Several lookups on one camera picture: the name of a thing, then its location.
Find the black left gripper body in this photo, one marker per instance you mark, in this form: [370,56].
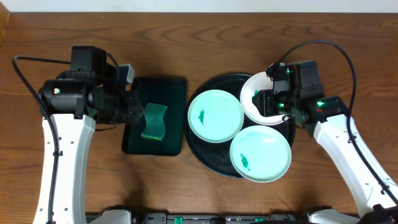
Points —
[134,107]

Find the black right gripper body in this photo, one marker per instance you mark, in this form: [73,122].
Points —
[285,103]

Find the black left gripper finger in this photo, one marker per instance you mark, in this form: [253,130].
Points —
[133,99]
[134,115]

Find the white pinkish plate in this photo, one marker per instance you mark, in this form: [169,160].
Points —
[274,110]

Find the green scrub sponge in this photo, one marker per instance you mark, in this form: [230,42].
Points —
[155,126]

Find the mint plate with green stain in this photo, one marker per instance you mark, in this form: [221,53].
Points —
[215,116]

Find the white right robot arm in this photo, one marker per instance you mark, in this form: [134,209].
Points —
[374,192]

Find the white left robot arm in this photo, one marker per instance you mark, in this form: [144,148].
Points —
[72,105]

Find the dark green rectangular tray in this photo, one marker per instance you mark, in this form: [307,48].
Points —
[170,92]

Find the black round tray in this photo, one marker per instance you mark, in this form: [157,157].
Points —
[215,156]

